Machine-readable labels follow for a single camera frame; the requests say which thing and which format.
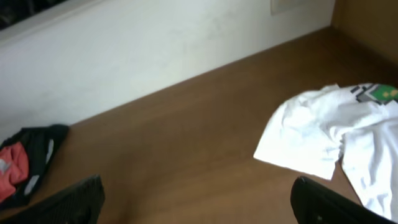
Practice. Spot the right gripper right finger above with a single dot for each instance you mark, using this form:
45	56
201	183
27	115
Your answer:
312	202

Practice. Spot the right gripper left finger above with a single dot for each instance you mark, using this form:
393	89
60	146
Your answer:
80	203

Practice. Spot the white printed t-shirt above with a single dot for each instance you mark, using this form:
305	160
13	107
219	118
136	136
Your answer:
354	125

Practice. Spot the red orange t-shirt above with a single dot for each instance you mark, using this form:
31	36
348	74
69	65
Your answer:
14	168

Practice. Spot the folded black clothes stack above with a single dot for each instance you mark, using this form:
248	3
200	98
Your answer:
41	145

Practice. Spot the dark window frame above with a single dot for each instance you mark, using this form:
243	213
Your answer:
14	11

